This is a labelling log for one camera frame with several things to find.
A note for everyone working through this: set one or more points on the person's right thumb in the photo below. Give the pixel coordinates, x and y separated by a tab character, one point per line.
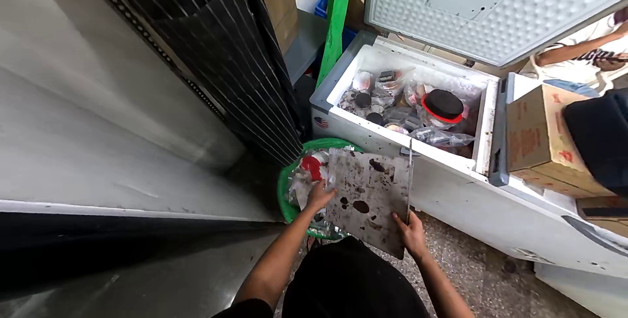
399	221

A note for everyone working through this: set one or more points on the cardboard box with red print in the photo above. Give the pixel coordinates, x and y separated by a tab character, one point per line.
564	151

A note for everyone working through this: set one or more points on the white dimpled freezer lid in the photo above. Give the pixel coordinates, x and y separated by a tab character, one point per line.
515	18

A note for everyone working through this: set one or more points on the person's left fingers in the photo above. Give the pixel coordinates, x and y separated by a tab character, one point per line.
319	185

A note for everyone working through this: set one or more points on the person's right forearm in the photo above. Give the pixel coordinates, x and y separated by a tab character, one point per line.
444	286

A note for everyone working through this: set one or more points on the person's body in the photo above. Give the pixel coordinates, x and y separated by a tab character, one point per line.
351	281

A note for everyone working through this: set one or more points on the person's left thumb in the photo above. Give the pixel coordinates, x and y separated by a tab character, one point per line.
331	193

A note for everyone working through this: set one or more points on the pile of frozen bagged food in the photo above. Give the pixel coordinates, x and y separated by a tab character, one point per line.
387	92

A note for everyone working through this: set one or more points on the large green round tub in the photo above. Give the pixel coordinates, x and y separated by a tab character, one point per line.
283	191

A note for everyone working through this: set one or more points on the tall brown cardboard box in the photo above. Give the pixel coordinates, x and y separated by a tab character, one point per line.
277	4

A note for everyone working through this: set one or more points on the brown cardboard box, dark tape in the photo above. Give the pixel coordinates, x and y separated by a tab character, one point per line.
608	215

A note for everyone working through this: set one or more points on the stained white panel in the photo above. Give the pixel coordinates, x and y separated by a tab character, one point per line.
370	188

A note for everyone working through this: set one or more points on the person's right hand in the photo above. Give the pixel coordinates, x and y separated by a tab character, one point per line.
415	237

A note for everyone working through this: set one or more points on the grey box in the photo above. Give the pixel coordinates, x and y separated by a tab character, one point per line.
306	45

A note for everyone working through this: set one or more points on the person's left hand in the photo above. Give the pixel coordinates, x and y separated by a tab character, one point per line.
318	199

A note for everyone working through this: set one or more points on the red crumpled piece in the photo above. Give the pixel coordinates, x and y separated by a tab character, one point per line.
310	166

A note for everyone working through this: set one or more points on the black fabric bag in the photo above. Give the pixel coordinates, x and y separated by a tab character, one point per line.
601	131

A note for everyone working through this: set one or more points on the person's left forearm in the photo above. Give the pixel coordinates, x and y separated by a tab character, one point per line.
278	259

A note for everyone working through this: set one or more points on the green strip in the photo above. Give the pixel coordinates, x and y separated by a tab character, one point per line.
336	18

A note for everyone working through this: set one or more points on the pile of plastic bags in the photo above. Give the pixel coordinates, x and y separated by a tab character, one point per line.
299	190

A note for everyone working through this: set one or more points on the white chest freezer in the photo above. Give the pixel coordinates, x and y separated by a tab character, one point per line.
466	210

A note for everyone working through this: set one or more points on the blue plastic crate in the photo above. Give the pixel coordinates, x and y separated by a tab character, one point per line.
321	3

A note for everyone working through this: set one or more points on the person's right fingers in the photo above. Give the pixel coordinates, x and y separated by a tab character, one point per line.
413	217

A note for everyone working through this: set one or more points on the black round red-rimmed container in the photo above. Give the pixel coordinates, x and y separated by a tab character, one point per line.
443	104

